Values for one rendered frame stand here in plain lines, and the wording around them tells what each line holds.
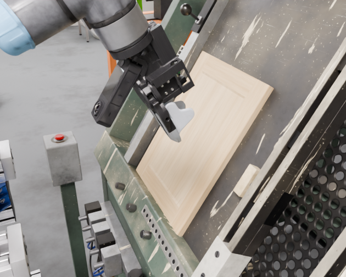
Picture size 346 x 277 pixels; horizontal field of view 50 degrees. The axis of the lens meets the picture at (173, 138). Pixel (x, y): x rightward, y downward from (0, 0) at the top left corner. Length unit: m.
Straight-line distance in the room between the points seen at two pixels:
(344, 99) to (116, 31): 0.49
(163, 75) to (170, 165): 0.65
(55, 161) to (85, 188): 1.35
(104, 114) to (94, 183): 2.33
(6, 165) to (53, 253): 1.12
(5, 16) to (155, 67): 0.22
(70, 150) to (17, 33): 1.02
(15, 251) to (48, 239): 1.53
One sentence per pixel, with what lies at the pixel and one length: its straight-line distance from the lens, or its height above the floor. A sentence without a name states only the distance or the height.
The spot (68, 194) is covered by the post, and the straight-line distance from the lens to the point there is 1.66.
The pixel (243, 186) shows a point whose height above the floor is 1.11.
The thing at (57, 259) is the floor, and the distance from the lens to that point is 2.36.
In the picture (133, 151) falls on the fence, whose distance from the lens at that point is 1.38.
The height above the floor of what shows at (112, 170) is 0.85.
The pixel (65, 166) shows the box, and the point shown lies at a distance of 1.55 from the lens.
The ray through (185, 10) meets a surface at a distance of 1.23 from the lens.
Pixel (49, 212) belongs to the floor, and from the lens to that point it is 2.71.
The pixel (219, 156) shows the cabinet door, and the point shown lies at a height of 1.11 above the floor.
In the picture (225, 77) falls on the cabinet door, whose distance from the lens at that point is 1.14.
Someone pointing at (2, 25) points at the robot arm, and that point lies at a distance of 0.54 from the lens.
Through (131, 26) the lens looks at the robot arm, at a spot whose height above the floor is 1.53.
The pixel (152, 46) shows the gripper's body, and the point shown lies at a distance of 0.58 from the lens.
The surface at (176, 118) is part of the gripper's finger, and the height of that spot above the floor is 1.37.
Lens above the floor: 1.64
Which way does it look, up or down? 28 degrees down
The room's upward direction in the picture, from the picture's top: straight up
